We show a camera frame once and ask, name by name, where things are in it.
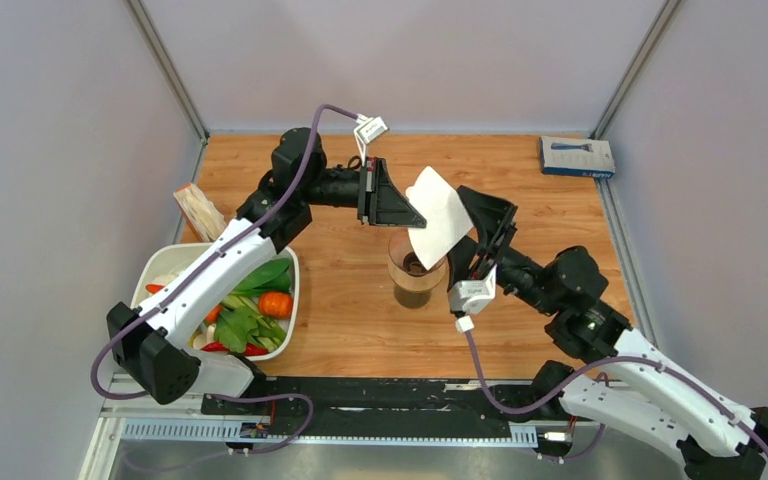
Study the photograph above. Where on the green leafy vegetable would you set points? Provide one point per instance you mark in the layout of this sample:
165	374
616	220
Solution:
240	322

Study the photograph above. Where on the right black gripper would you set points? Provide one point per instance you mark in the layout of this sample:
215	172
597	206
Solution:
493	218

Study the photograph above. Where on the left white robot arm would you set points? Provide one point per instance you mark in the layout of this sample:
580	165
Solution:
150	341

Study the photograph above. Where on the blue white box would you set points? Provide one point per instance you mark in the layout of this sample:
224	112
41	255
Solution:
561	156

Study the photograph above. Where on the green bok choy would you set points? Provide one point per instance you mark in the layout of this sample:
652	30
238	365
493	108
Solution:
272	276

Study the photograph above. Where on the coffee filter pack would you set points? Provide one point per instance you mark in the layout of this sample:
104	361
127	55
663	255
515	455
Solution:
200	213

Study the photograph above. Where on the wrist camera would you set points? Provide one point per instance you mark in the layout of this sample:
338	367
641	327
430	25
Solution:
366	131
468	298

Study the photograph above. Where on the small orange pumpkin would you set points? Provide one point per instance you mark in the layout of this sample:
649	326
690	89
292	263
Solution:
276	304

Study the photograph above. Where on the orange carrot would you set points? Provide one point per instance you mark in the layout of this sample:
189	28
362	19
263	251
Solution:
209	319

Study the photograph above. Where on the round wooden dripper holder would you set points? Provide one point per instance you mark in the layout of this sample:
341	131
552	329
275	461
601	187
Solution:
417	281

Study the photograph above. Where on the white paper coffee filter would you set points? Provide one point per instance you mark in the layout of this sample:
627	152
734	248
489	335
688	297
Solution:
447	220

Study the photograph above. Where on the white mushroom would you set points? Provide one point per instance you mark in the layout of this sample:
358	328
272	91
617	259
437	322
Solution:
205	340

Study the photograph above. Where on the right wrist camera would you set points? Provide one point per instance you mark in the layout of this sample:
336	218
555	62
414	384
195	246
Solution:
468	298

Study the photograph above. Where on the white vegetable tray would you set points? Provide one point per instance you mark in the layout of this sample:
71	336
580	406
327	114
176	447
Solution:
166	264

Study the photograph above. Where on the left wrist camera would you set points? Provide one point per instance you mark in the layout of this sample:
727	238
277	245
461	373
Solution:
366	131

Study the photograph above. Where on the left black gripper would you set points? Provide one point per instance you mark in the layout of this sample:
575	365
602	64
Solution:
378	201

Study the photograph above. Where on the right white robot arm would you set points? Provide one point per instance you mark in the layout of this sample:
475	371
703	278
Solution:
624	382

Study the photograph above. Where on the smoked glass carafe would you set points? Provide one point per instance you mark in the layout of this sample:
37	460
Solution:
411	299

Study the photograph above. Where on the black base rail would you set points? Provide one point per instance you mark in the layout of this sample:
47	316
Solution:
400	407

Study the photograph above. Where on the red chili pepper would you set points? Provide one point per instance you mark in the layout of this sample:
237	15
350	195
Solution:
249	350

